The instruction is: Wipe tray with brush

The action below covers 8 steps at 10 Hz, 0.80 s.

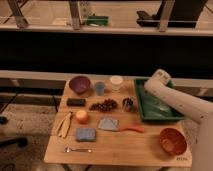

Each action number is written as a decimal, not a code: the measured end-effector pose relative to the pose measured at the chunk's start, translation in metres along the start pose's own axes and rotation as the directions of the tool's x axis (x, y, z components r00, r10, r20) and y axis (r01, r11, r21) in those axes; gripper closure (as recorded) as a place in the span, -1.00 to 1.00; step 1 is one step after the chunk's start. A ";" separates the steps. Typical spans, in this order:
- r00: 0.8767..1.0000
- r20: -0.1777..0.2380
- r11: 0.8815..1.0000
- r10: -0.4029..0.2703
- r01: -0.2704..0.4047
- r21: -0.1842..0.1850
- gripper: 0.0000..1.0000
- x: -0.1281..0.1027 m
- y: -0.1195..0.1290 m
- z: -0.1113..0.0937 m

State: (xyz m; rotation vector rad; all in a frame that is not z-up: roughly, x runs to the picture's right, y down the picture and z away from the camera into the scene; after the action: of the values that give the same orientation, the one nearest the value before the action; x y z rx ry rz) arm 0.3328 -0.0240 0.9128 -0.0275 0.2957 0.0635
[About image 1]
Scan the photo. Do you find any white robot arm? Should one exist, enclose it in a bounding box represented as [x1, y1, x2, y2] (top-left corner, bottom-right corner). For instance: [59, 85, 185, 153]
[144, 69, 213, 171]

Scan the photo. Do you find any green plastic tray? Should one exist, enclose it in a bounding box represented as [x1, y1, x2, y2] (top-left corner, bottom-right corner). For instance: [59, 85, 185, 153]
[134, 78, 184, 122]

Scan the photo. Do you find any blue plastic cup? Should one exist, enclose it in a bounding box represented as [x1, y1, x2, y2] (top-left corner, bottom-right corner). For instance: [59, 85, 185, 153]
[95, 82, 105, 96]

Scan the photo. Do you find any white plastic container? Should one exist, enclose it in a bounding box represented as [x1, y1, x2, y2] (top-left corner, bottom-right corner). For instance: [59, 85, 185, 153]
[110, 75, 123, 91]

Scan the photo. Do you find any bunch of red grapes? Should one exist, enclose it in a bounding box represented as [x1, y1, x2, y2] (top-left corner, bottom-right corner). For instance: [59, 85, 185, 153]
[89, 99, 118, 112]

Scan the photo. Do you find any purple bowl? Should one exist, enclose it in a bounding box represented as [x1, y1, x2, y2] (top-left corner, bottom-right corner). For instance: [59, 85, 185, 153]
[69, 76, 91, 94]

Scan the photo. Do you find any small dark metal cup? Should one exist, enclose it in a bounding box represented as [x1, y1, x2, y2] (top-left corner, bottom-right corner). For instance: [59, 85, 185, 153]
[122, 98, 134, 112]

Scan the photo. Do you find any black rectangular block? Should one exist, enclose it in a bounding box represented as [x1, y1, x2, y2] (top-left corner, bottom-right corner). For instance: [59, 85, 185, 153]
[67, 98, 86, 106]

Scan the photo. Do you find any peach apple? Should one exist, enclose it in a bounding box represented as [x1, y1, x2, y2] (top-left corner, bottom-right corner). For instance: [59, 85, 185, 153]
[76, 110, 89, 124]

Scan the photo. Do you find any blue sponge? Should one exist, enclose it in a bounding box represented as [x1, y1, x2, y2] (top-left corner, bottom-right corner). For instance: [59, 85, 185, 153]
[76, 128, 96, 142]

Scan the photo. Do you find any green box in background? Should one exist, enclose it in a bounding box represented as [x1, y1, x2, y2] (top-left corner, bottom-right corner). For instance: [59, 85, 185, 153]
[86, 15, 109, 26]

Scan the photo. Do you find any orange bowl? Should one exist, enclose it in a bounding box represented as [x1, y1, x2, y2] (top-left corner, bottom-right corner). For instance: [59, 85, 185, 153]
[159, 128, 187, 156]

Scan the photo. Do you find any black office chair base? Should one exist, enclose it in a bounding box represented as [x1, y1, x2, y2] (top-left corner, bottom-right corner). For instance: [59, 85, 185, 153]
[0, 116, 28, 149]

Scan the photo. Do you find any dark object behind glass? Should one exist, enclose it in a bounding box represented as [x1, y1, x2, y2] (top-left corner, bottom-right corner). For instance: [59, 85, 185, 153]
[136, 0, 208, 28]

